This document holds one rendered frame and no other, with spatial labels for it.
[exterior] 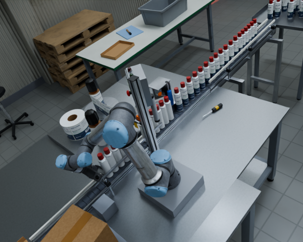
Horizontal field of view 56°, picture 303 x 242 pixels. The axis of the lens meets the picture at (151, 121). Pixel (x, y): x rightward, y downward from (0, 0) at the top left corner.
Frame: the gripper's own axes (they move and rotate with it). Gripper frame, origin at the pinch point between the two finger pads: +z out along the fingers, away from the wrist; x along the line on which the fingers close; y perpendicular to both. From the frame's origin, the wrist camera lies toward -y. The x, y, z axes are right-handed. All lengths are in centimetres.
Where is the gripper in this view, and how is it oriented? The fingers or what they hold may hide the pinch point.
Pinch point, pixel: (103, 174)
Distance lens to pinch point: 185.1
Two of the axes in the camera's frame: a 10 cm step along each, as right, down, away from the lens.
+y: -7.2, -3.3, 6.0
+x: -4.7, 8.8, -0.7
